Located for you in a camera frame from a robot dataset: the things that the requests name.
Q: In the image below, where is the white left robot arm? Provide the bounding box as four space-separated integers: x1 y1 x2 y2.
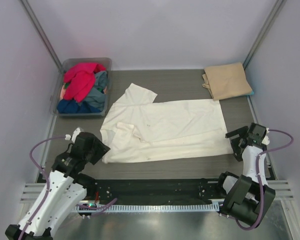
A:
5 132 110 240

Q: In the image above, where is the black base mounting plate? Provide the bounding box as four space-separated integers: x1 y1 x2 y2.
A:
86 178 225 206

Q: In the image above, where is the peach pink garment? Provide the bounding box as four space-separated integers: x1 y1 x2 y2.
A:
59 84 67 100

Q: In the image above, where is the red t shirt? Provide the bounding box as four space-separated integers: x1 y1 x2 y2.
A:
63 62 106 102

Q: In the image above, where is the slotted cable duct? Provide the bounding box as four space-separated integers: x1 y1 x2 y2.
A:
74 202 220 213

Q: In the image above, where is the right aluminium frame post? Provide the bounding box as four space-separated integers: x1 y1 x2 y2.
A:
242 0 287 70

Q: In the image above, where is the right round black base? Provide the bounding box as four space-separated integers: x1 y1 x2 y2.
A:
218 204 230 219

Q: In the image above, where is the left aluminium frame post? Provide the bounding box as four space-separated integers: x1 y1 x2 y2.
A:
19 0 62 72

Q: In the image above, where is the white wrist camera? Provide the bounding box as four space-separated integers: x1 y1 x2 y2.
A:
64 127 84 143
262 128 270 146

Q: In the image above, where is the folded beige t shirt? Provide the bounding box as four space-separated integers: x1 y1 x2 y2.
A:
202 62 253 101

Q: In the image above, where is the round black base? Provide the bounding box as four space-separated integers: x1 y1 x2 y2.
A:
218 204 230 219
76 203 97 219

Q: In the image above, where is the clear plastic bin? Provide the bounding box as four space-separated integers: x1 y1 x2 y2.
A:
50 57 112 117

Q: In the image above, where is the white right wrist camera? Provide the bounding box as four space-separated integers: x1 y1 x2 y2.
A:
262 128 270 146

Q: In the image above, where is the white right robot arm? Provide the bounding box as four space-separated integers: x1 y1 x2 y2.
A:
217 123 276 230

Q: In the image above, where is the white t shirt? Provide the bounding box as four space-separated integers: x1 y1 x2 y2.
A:
100 83 233 164

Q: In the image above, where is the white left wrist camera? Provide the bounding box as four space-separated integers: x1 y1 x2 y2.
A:
64 127 84 143

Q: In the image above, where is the grey blue t shirt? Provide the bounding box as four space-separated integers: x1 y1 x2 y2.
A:
83 71 109 112

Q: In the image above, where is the aluminium frame post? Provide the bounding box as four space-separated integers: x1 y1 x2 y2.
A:
242 0 287 70
19 0 62 72

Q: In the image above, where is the dark blue t shirt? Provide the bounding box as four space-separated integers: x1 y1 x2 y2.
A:
56 99 101 114

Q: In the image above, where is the left round black base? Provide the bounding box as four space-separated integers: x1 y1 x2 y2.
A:
76 203 97 219

